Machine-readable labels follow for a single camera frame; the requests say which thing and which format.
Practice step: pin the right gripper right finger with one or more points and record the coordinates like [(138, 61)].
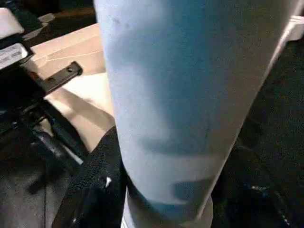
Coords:
[(249, 194)]

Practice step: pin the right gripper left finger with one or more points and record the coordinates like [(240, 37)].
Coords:
[(90, 185)]

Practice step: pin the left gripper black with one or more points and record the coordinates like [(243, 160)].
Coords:
[(19, 78)]

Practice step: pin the white plastic table top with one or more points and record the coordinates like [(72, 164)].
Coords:
[(78, 59)]

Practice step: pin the white plastic table leg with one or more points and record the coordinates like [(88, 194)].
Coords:
[(178, 95)]

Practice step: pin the black shiny mat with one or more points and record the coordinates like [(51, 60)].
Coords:
[(273, 107)]

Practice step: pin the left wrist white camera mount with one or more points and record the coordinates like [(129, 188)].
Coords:
[(9, 21)]

